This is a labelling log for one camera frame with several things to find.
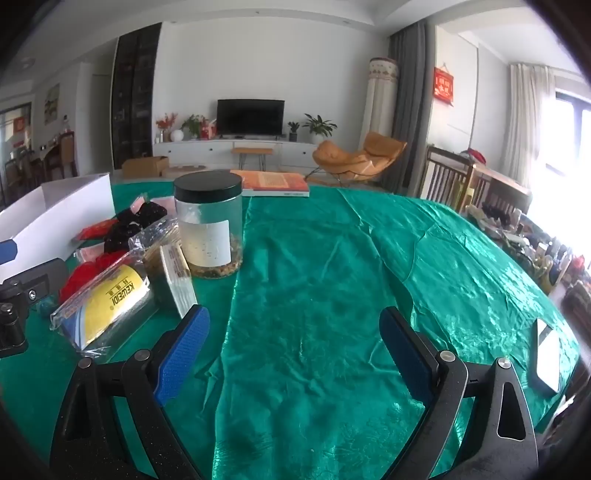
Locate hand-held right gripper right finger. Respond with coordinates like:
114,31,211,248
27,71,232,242
379,306,540,480

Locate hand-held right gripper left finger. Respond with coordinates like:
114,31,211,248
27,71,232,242
50,305,211,480

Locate white wet wipes packet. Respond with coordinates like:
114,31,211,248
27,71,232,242
143,244,198,320

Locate white cardboard box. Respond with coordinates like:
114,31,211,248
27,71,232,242
0,173,115,273

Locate red and black packets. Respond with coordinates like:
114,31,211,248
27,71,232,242
59,253,125,305

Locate yellow cloth in clear packet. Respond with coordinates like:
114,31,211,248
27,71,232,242
50,263,155,361

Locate wooden dining chair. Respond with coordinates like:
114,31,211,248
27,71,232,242
46,131,77,181

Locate clear jar with black lid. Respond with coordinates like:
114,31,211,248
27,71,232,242
173,170,245,280

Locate green satin tablecloth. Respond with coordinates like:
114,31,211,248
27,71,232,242
0,178,583,480

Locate brown cardboard box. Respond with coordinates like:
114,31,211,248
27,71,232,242
121,156,170,179

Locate row of shoes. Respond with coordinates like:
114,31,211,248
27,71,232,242
464,203,591,296

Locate orange book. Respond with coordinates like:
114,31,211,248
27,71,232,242
229,170,311,198

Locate red flowers in vase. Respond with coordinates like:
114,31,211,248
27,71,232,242
156,112,178,143

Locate white television cabinet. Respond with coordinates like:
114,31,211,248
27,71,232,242
153,137,324,169

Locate dark display cabinet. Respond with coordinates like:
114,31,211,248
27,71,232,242
111,22,162,169

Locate orange lounge chair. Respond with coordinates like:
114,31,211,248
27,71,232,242
305,130,408,188

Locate small wooden side table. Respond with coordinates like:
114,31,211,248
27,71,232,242
232,147,276,171

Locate green plant with red decorations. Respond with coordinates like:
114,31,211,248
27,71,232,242
181,114,208,140

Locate black television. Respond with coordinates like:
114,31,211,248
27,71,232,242
217,98,286,136

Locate large green potted plant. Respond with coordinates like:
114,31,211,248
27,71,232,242
303,114,338,145

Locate grey curtain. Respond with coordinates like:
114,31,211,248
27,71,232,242
388,21,437,195

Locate standing air conditioner with cover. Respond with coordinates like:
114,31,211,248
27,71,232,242
361,56,399,139

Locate white sheer curtain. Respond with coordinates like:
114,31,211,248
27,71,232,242
501,64,557,174

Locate framed wall picture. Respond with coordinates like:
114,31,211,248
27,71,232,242
44,83,62,123

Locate red wall hanging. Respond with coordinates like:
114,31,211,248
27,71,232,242
433,66,455,107

